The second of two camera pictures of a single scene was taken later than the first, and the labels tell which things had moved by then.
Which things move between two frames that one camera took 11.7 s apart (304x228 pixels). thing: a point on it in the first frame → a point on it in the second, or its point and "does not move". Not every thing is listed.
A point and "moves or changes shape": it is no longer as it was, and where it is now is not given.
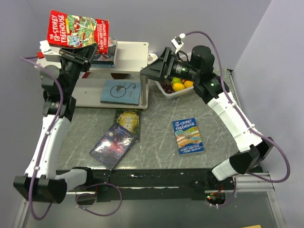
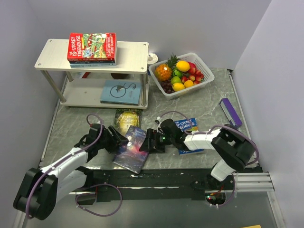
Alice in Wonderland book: x=129 y=120 does not move
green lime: x=175 y=80 does not move
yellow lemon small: x=188 y=83 does not move
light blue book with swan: x=124 y=92 does not move
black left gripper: x=82 y=54 → x=116 y=139
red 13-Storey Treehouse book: x=68 y=30 moves or changes shape
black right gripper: x=162 y=68 → x=153 y=134
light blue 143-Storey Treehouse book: x=102 y=65 does not move
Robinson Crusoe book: x=112 y=147 moves or changes shape
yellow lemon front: x=177 y=86 does not move
